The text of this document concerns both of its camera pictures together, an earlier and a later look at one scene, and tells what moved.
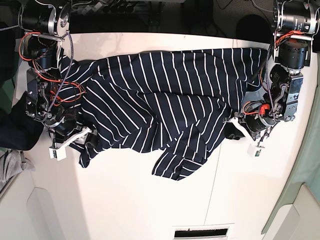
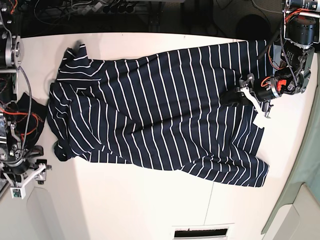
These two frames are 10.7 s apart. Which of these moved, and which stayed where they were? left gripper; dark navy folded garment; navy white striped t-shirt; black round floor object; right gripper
Moved: navy white striped t-shirt; left gripper; right gripper
Stayed: black round floor object; dark navy folded garment
